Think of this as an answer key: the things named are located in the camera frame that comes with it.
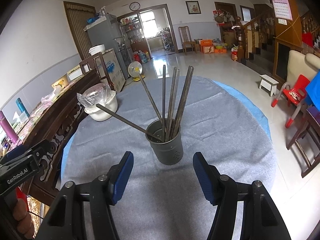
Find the wooden staircase railing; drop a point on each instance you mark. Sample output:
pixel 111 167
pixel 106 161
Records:
pixel 251 35

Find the white bowl with plastic bag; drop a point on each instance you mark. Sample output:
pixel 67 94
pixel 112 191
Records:
pixel 99 94

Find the wooden chair by wall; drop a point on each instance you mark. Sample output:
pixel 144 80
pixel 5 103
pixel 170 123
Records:
pixel 187 41

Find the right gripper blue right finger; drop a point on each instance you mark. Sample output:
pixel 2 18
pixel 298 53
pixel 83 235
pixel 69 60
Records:
pixel 208 177

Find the round wall clock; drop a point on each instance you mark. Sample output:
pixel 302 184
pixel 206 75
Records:
pixel 134 6

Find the framed flower picture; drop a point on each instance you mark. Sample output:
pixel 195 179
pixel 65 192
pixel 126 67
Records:
pixel 193 7

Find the red child chair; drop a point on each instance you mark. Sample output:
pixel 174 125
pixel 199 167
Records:
pixel 295 95

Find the dark wooden chair right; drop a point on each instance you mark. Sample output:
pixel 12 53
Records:
pixel 306 140

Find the teal thermos bottle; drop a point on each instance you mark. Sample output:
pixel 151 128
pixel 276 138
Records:
pixel 21 107

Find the dark metal chopstick five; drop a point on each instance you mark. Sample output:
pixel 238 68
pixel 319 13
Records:
pixel 173 102

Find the person's left hand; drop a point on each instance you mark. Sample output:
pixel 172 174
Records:
pixel 25 224

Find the dark carved wooden sideboard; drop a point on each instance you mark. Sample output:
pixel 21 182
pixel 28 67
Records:
pixel 57 124

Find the grey refrigerator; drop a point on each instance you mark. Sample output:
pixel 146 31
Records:
pixel 106 30

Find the dark metal chopstick two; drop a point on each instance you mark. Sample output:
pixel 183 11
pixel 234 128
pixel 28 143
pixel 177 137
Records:
pixel 122 119

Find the grey metal utensil holder cup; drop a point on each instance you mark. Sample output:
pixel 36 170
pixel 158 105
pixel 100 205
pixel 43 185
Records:
pixel 168 153

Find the purple thermos bottle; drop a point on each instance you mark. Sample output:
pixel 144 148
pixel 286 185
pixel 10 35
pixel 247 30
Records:
pixel 8 128

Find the dark metal chopstick three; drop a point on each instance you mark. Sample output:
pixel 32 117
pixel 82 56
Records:
pixel 150 98

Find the blue cloth on chair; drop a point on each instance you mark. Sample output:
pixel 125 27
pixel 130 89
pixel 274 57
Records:
pixel 313 92

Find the dark metal chopstick one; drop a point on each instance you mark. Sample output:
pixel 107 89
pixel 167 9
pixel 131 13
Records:
pixel 163 101

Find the dark metal chopstick six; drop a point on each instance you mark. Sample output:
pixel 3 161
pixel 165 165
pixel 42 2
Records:
pixel 183 100

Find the wall calendar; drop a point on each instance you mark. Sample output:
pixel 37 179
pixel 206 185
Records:
pixel 282 9

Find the dark metal chopstick four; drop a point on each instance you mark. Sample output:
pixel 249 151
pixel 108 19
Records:
pixel 170 103

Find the white small step stool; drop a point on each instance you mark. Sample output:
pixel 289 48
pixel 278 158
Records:
pixel 268 83

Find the small white round fan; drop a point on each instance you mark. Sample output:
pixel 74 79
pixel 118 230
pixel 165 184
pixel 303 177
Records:
pixel 135 70

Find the brown wooden door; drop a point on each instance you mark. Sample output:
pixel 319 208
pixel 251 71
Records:
pixel 77 15

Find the cream sofa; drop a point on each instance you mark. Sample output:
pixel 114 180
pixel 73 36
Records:
pixel 299 64

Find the grey round tablecloth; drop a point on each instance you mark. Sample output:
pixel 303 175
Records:
pixel 163 198

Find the orange cardboard box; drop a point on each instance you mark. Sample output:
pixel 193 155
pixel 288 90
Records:
pixel 206 46

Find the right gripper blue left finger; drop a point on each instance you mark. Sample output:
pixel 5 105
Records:
pixel 118 177

